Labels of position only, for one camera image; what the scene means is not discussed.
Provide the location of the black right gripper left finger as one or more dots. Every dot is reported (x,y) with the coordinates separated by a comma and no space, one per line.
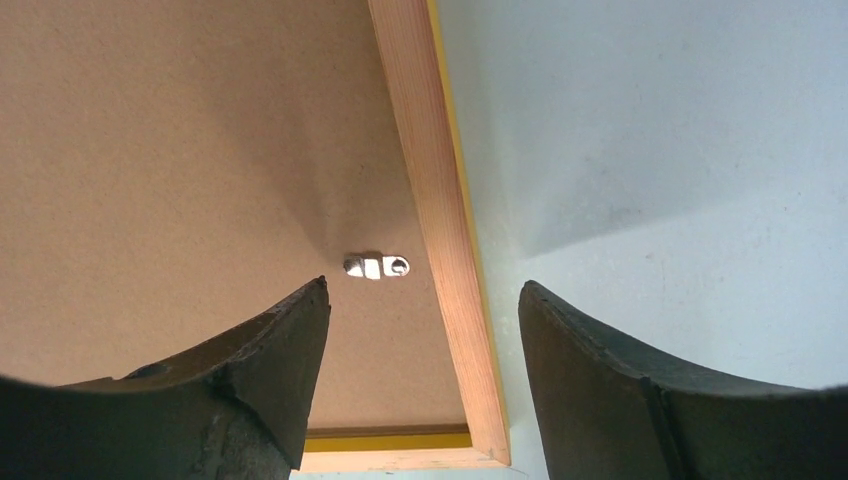
(233,407)

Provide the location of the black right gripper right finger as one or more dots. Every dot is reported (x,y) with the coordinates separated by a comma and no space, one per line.
(610,406)

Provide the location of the yellow wooden picture frame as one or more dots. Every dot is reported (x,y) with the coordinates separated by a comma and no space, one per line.
(410,380)

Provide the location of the silver metal turn clip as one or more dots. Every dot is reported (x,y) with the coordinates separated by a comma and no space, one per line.
(375,266)

